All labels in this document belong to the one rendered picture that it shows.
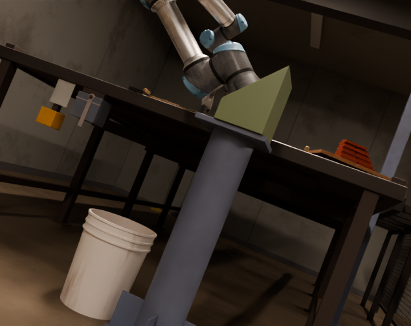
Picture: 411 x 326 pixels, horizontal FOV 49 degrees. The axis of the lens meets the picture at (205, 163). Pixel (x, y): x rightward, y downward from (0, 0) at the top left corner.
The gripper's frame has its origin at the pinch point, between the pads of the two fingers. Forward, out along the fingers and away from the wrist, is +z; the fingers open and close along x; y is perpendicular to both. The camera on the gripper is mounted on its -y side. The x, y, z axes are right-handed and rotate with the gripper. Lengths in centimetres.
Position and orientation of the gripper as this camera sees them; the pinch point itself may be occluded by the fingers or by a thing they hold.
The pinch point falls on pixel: (205, 110)
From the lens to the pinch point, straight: 217.7
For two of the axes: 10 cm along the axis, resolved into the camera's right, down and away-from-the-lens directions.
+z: -3.4, 9.4, -0.5
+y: -9.2, -3.3, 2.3
